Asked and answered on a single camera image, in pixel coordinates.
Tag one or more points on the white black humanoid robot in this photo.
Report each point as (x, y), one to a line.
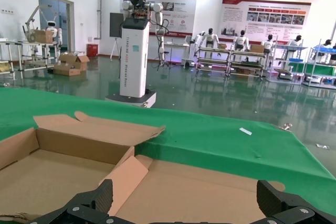
(267, 44)
(209, 37)
(296, 41)
(327, 47)
(241, 41)

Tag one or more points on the larger cardboard box on rack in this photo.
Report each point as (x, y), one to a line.
(257, 48)

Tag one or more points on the cardboard box on workbench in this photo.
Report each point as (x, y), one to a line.
(43, 36)

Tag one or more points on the open floor cardboard box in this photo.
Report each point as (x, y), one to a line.
(78, 60)

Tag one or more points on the silver binder clip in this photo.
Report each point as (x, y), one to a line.
(287, 126)

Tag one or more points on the blue glass door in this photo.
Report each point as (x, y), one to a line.
(64, 24)

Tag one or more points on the white tube-frame workbench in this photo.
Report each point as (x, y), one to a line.
(10, 58)

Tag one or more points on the white equipment table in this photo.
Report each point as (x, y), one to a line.
(181, 51)

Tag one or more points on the clear plastic bag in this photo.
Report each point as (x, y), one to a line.
(322, 146)

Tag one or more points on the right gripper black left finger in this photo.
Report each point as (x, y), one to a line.
(105, 195)

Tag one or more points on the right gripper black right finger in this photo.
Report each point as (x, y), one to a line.
(267, 197)

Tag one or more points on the cardboard box, round flap hole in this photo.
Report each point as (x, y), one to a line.
(199, 190)

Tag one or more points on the green table cloth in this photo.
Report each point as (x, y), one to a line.
(215, 140)

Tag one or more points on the small white round-head robot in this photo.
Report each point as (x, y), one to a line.
(51, 25)

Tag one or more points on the white easel stand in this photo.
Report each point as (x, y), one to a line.
(115, 45)

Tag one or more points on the tube-frame rack with blue bins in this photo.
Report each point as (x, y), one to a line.
(288, 62)

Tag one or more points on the grey wall pipe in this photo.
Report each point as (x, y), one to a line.
(99, 6)

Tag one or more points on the red-framed wall poster, wide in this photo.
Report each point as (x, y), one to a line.
(262, 14)

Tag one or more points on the small cardboard box on rack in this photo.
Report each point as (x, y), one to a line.
(222, 46)

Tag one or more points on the white wall outlet strip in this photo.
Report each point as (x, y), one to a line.
(7, 11)

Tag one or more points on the red floor cabinet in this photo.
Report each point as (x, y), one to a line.
(92, 50)

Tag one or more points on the small white label strip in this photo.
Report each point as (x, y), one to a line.
(245, 131)

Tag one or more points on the cardboard box, oval flap hole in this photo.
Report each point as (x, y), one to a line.
(65, 171)

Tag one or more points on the closed flat floor cardboard box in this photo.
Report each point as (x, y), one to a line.
(65, 69)

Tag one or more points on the tube-frame rack with green mat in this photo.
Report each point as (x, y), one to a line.
(320, 69)

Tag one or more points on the red-framed wall poster, narrow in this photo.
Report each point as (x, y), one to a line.
(181, 16)

